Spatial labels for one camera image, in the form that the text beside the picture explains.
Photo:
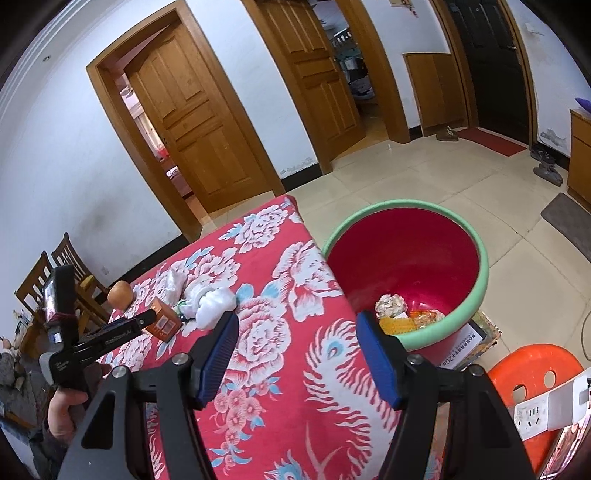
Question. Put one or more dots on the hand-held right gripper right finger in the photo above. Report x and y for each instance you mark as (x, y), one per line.
(381, 364)

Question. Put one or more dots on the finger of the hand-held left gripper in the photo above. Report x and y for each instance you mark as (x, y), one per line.
(120, 334)

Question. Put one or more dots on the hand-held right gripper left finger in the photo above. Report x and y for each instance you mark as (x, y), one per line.
(217, 360)

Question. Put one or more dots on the yellow foam fruit net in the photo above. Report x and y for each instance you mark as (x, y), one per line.
(397, 326)

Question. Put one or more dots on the orange cardboard box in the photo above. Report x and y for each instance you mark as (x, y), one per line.
(164, 323)

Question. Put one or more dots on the paper ball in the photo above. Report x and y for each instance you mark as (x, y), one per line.
(391, 305)

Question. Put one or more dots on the yellow snack packet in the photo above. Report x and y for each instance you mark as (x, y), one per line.
(425, 318)

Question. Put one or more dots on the white medicine box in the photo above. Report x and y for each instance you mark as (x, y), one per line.
(464, 348)

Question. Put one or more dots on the red basin with green rim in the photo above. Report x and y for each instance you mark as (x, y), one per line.
(401, 249)

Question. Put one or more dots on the person's left forearm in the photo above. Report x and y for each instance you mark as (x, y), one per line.
(46, 454)

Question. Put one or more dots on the person's left hand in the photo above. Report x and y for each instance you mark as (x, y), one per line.
(62, 408)

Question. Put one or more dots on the wooden chair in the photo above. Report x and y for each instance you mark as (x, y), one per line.
(74, 263)
(32, 286)

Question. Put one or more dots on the round orange fruit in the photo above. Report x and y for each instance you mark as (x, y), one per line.
(121, 294)

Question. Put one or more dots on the white plastic bag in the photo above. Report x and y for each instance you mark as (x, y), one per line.
(212, 302)

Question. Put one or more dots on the small green wrapper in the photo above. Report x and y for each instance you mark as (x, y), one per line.
(184, 310)

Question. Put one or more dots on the red floral tablecloth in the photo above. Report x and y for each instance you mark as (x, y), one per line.
(286, 350)

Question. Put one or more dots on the clear plastic bag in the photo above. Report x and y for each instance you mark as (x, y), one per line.
(174, 284)

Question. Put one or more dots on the orange plastic stool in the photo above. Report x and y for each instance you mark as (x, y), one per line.
(521, 369)

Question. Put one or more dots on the white power strip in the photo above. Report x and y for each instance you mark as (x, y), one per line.
(554, 406)

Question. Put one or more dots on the dark red glossy object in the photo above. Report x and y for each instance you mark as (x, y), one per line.
(572, 454)

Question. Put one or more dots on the wooden panel door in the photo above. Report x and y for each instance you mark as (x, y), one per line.
(314, 74)
(198, 129)

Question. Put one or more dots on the grey floor mat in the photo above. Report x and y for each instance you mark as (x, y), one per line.
(570, 224)

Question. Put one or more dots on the pair of brown slippers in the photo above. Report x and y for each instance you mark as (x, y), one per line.
(448, 134)

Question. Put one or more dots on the red doormat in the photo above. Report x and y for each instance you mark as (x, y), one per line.
(494, 140)

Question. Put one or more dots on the pair of grey shoes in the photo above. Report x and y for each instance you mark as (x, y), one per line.
(547, 166)

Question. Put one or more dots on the wooden cabinet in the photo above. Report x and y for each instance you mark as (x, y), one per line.
(581, 157)

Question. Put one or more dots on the black entrance door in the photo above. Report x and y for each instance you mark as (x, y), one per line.
(494, 69)

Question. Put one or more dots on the purple object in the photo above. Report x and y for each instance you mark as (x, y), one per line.
(584, 104)

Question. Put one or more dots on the wooden wall panel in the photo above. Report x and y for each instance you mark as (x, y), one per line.
(434, 92)

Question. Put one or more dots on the white wall switch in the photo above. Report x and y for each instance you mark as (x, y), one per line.
(533, 27)

